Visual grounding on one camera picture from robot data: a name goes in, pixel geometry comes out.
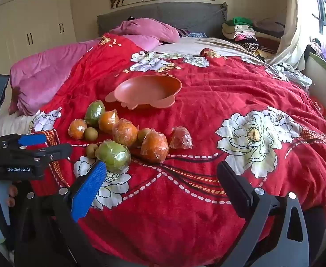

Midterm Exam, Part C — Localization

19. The white wardrobe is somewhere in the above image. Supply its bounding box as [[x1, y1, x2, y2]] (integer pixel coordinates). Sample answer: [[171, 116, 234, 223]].
[[0, 0, 77, 75]]

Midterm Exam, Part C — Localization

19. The beige bed sheet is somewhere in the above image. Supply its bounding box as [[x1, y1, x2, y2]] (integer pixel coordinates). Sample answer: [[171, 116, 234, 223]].
[[152, 37, 266, 62]]

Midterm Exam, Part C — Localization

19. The green fruit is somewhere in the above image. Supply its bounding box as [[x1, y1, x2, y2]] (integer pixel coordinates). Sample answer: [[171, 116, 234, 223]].
[[95, 140, 132, 173], [84, 100, 106, 127]]

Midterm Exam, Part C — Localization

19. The pink quilt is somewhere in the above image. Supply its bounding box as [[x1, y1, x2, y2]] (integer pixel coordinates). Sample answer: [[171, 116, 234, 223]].
[[9, 17, 180, 116]]

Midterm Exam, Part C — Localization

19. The crumpled pale garment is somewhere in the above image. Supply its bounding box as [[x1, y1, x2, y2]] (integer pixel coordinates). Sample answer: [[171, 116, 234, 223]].
[[266, 61, 313, 89]]

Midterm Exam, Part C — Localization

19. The person's left hand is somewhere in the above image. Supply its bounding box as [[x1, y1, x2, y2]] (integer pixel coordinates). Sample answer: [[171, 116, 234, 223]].
[[6, 183, 18, 208]]

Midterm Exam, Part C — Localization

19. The pile of folded clothes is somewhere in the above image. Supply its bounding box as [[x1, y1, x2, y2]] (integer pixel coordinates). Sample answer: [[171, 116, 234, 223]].
[[221, 22, 266, 57]]

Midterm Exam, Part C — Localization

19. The grey padded headboard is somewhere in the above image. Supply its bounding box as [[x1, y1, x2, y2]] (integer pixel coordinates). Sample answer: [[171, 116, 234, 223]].
[[97, 2, 228, 38]]

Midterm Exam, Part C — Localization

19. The white mattress sheet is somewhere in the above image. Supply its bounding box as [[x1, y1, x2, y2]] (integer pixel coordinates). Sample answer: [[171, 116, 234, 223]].
[[0, 89, 34, 140]]

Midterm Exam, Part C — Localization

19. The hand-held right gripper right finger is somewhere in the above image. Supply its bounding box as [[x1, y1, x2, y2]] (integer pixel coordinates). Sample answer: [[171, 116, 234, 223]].
[[216, 160, 310, 267]]

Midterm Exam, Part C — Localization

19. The maroon blanket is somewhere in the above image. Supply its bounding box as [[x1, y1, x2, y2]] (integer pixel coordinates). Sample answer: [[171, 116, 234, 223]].
[[253, 18, 287, 46]]

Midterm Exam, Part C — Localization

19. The clothes heap on ledge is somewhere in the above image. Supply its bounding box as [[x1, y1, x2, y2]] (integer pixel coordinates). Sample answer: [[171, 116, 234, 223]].
[[309, 37, 326, 70]]

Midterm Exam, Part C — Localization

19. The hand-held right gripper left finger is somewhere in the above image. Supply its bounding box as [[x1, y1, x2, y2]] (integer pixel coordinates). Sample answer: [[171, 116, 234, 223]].
[[14, 160, 108, 267]]

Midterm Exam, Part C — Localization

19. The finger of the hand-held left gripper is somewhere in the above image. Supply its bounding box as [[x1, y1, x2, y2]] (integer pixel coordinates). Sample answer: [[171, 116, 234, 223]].
[[0, 133, 47, 149], [10, 144, 72, 163]]

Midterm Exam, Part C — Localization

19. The small reddish orange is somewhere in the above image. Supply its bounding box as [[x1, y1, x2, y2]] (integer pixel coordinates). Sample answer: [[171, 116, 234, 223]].
[[168, 126, 193, 150]]

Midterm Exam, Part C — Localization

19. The red bag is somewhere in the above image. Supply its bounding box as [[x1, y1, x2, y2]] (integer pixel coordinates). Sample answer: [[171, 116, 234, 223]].
[[309, 96, 326, 115]]

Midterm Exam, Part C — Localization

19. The pink plastic bowl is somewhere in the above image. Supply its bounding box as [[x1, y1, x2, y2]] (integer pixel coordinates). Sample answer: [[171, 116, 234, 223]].
[[105, 75, 182, 110]]

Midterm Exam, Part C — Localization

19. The brown kiwi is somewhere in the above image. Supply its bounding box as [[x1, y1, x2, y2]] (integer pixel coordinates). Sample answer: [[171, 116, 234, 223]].
[[137, 128, 152, 145], [84, 127, 98, 141], [86, 144, 99, 158]]

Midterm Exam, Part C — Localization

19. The cream curtain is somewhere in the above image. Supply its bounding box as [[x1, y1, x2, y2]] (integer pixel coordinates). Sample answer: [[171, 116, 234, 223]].
[[266, 0, 319, 70]]

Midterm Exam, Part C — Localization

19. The red floral blanket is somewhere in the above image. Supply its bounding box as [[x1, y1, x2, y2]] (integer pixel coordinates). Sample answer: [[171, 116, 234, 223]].
[[27, 33, 326, 267]]

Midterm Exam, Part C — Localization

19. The green folded garment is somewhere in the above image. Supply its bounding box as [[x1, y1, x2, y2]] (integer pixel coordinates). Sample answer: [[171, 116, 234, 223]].
[[225, 17, 254, 26]]

